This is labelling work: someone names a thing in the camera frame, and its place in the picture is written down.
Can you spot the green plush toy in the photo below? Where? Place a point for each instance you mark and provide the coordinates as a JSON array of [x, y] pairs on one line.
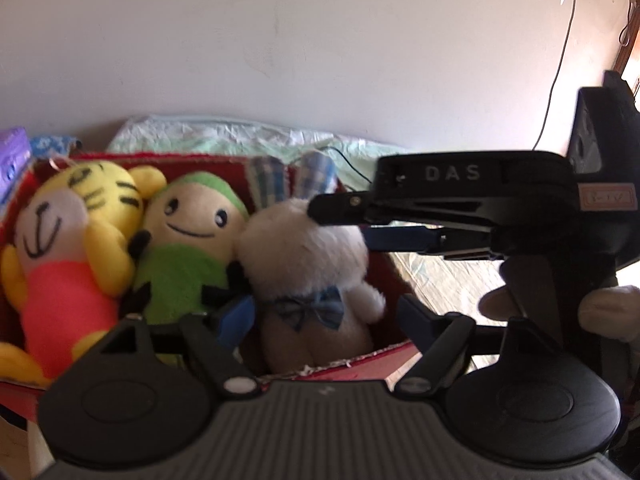
[[180, 270]]

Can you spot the red cardboard box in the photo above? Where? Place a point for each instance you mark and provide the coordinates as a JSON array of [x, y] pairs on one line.
[[210, 167]]

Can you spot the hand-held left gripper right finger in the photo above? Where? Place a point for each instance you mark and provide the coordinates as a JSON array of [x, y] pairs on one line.
[[415, 320]]

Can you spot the pale green printed bedsheet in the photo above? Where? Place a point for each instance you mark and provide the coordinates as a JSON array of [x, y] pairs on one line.
[[200, 135]]

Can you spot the blue floral cloth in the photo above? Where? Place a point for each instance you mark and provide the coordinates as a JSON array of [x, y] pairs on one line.
[[50, 145]]

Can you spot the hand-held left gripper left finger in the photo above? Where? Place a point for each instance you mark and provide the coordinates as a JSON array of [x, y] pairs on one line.
[[240, 317]]

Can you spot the purple packet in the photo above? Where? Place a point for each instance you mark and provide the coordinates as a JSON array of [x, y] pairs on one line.
[[12, 155]]

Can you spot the white rabbit plush toy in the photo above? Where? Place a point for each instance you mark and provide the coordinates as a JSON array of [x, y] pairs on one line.
[[300, 260]]

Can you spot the yellow tiger plush toy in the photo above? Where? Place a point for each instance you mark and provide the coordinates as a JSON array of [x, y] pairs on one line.
[[75, 290]]

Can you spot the person's right hand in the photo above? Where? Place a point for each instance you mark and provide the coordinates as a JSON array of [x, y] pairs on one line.
[[615, 310]]

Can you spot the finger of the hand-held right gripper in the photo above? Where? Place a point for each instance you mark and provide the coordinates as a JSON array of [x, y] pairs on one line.
[[395, 238], [340, 207]]

